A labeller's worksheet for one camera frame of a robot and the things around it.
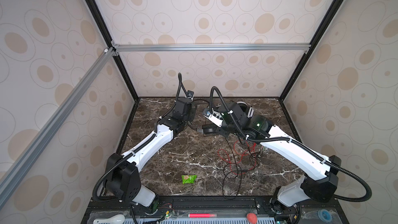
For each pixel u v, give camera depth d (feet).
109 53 2.80
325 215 2.34
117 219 2.30
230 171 2.79
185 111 2.04
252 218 2.25
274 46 2.90
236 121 1.59
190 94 2.27
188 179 2.61
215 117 1.89
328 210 2.36
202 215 2.37
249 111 3.28
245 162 2.88
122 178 1.36
